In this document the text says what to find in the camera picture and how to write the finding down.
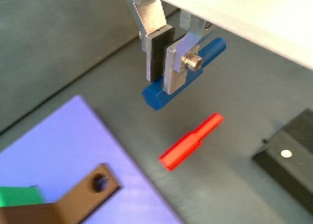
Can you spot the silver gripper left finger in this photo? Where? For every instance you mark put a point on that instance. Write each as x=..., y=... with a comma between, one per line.
x=156, y=34

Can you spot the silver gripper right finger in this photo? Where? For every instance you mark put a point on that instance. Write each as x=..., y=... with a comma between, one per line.
x=181, y=57

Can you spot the blue peg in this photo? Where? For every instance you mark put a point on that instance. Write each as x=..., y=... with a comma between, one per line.
x=155, y=97

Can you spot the black angled fixture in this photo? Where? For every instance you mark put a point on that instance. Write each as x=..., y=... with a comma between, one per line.
x=286, y=158

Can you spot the red peg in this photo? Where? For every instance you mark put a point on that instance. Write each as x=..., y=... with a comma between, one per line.
x=189, y=142

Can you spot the purple base block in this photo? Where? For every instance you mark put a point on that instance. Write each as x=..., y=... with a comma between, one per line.
x=62, y=150

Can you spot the green U-shaped block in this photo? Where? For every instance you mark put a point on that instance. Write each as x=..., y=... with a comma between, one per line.
x=17, y=196

